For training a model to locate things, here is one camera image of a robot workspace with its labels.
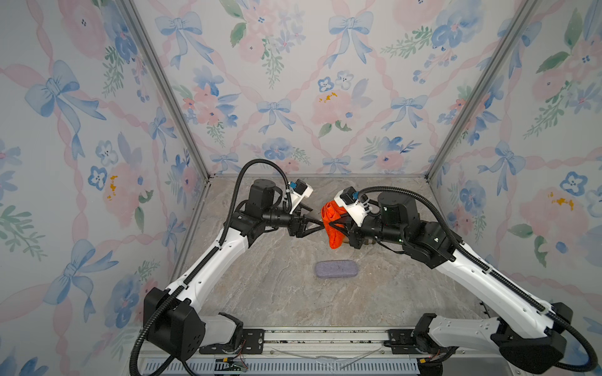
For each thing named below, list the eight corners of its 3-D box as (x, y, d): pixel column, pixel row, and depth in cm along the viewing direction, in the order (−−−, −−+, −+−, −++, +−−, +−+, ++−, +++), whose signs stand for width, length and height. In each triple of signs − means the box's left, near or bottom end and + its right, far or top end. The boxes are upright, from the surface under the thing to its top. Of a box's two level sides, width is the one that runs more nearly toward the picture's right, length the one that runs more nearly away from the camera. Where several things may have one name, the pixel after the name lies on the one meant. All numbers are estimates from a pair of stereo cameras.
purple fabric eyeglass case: (315, 278, 89) (316, 275, 86) (315, 264, 93) (315, 260, 90) (357, 279, 89) (359, 275, 86) (355, 264, 93) (357, 260, 90)
